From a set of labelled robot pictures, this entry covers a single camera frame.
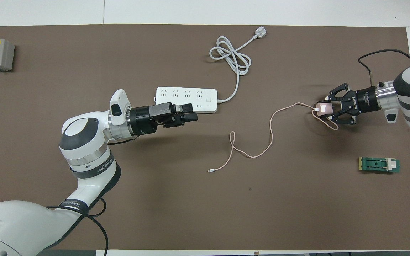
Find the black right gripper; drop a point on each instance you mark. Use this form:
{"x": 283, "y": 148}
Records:
{"x": 363, "y": 101}

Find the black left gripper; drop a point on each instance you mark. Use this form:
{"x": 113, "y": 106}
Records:
{"x": 144, "y": 119}

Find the pink charger adapter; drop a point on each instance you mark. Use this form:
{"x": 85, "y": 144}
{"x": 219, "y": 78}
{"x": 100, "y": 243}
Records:
{"x": 324, "y": 109}

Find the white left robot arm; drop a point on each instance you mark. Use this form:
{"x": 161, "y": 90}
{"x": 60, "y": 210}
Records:
{"x": 84, "y": 142}

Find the white power strip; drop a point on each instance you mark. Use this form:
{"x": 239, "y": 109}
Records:
{"x": 205, "y": 96}

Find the brown table mat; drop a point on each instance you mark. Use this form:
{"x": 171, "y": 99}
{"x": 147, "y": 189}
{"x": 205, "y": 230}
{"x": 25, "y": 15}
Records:
{"x": 190, "y": 213}

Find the green knife switch block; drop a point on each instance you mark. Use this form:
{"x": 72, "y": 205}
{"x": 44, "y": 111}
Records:
{"x": 376, "y": 164}

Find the grey on-off switch box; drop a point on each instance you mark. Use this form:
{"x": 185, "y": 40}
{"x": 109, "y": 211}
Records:
{"x": 3, "y": 53}

